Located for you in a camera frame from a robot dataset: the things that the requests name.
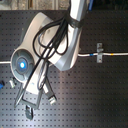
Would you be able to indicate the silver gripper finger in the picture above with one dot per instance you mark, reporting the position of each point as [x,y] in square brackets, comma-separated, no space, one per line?
[12,83]
[50,94]

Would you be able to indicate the grey round gripper body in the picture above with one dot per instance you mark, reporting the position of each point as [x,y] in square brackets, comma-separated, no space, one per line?
[22,64]

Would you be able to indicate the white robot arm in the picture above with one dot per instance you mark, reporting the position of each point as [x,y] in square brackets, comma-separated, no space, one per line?
[45,41]

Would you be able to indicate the black perforated board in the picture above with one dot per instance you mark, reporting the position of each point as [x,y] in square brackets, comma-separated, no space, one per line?
[91,94]

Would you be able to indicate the metal cable clip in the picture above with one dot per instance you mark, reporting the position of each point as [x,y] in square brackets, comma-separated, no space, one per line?
[99,52]

